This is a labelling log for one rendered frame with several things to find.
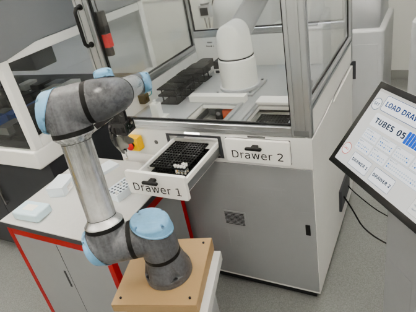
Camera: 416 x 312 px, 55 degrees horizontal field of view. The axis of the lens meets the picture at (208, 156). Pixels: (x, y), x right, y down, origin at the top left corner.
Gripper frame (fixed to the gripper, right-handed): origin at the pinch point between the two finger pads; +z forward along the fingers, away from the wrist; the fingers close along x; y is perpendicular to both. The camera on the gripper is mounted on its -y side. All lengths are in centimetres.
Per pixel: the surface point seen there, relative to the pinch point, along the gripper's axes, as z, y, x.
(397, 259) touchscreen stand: 33, 107, -11
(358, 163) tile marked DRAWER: -2, 94, -6
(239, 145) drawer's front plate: 8.6, 44.2, 21.1
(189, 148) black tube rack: 8.5, 22.0, 17.6
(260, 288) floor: 99, 43, 23
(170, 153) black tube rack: 8.5, 14.7, 12.7
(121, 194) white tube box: 19.3, -3.9, -5.6
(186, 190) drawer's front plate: 11.5, 31.8, -9.9
